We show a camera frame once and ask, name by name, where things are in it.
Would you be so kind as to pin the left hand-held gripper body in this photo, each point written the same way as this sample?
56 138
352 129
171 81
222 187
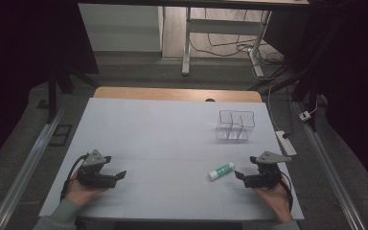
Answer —
92 179

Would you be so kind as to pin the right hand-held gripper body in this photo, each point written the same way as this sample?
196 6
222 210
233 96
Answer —
266 179

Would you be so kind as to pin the green and white glue stick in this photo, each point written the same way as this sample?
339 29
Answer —
221 171

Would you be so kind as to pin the clear acrylic divided organizer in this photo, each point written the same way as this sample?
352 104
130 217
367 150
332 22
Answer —
234 129

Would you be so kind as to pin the person's left hand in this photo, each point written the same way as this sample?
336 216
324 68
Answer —
80 193

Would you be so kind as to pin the person's right hand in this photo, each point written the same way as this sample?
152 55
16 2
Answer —
279 201

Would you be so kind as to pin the white power strip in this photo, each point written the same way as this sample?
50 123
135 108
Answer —
286 143

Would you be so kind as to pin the white table mat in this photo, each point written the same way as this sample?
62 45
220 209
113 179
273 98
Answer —
159 140

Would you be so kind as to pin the black floor outlet plate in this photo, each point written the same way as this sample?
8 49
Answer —
60 135

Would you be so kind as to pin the black tripod stand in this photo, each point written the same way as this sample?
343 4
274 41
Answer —
52 92

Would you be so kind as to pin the wooden table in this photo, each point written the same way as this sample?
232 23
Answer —
172 94

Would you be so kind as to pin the white cabinet panel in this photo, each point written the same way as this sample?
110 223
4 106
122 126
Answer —
119 28

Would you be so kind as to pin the white metal-legged desk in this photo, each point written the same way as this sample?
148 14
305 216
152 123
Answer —
223 27

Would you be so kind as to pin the aluminium rail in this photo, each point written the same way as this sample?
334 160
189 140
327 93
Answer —
25 169
329 169

